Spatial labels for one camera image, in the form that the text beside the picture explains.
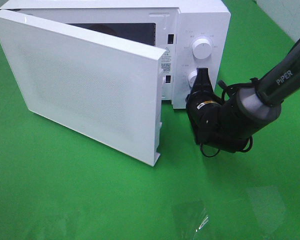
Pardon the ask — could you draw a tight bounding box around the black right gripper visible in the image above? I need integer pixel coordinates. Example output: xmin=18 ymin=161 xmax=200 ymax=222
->
xmin=186 ymin=67 xmax=222 ymax=130

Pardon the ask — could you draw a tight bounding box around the white microwave door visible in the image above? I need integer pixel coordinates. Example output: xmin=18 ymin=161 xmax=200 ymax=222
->
xmin=0 ymin=9 xmax=165 ymax=166

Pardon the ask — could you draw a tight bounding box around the burger with lettuce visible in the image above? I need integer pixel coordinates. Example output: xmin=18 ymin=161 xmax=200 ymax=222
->
xmin=88 ymin=23 xmax=118 ymax=37

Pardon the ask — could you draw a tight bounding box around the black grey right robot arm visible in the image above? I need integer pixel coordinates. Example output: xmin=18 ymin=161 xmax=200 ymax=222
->
xmin=186 ymin=39 xmax=300 ymax=153

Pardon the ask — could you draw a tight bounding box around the white microwave oven body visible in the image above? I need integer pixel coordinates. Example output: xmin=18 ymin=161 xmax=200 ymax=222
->
xmin=0 ymin=0 xmax=231 ymax=109

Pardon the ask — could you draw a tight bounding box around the green table mat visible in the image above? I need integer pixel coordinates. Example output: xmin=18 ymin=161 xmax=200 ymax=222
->
xmin=0 ymin=45 xmax=300 ymax=240

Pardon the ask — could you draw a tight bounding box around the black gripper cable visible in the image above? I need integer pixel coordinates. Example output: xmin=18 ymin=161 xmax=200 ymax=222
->
xmin=199 ymin=79 xmax=260 ymax=158

